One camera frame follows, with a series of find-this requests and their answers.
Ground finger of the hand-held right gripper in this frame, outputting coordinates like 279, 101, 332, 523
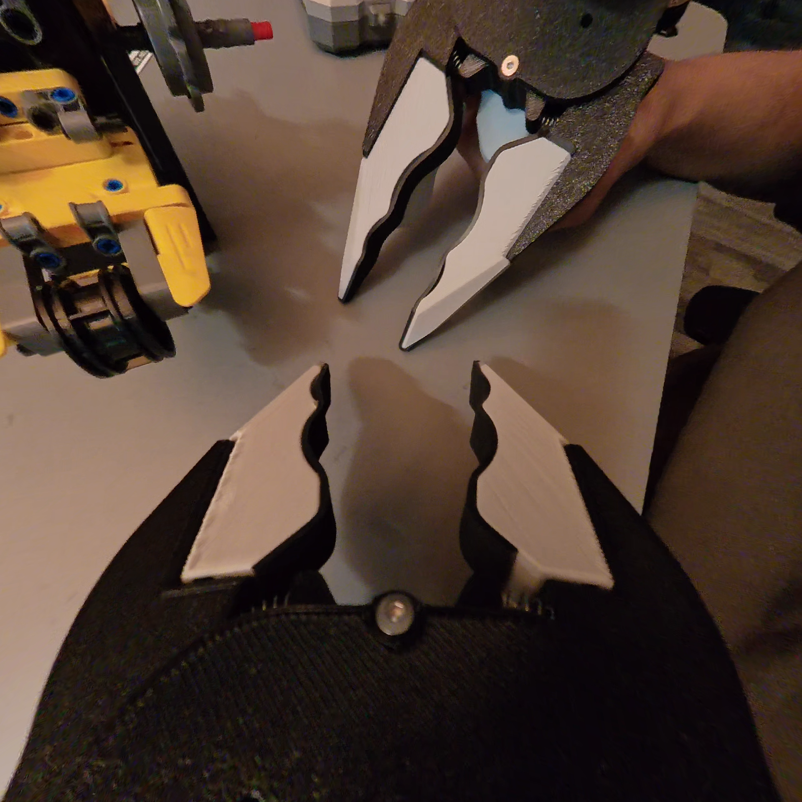
398, 133, 574, 352
337, 55, 455, 305

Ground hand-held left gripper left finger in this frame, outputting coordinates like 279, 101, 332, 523
180, 362, 338, 584

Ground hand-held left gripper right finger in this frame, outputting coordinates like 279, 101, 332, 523
460, 360, 615, 605

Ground grey toy axle red tip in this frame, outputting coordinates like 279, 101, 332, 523
194, 18, 275, 45

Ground grey toy gear wheel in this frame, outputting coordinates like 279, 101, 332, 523
133, 0, 215, 114

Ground yellow toy brick vehicle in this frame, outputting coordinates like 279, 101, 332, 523
0, 0, 277, 380

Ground person's right forearm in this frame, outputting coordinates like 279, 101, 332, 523
645, 49, 802, 233

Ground person's right hand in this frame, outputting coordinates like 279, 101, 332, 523
553, 105, 657, 231

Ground light grey toy battery box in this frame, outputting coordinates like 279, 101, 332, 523
302, 0, 414, 56

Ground person's tan pants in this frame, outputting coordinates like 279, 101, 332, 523
645, 260, 802, 802

